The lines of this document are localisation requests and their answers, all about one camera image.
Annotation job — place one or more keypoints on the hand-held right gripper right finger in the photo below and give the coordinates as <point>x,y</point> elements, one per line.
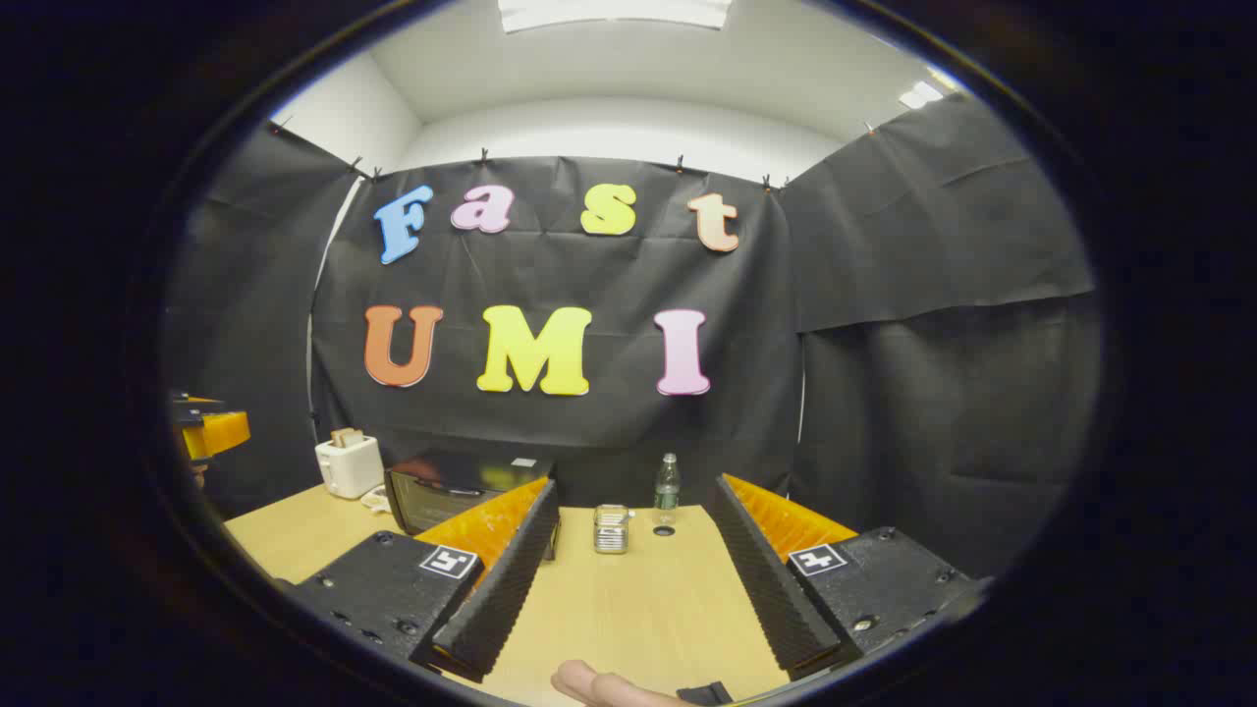
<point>766,589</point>

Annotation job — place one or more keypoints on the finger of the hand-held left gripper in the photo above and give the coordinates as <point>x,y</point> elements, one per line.
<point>221,432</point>

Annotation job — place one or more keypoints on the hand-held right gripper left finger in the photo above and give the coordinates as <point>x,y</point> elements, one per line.
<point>501,599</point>

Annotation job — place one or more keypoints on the black electric oven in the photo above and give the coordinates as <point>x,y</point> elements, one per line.
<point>442,491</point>

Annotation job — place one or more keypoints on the clear ribbed glass cup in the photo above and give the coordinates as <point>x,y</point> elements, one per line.
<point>611,530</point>

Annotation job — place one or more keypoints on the white toaster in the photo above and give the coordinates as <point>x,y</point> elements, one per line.
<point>349,469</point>

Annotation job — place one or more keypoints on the green water bottle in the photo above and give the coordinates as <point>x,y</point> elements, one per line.
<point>667,491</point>

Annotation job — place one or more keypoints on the white divided snack tray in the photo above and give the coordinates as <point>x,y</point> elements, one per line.
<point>376,501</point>

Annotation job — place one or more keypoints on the black backdrop cloth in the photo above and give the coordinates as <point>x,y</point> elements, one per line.
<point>589,280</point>

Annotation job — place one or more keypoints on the ceiling light panel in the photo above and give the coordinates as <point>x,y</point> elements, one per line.
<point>920,95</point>

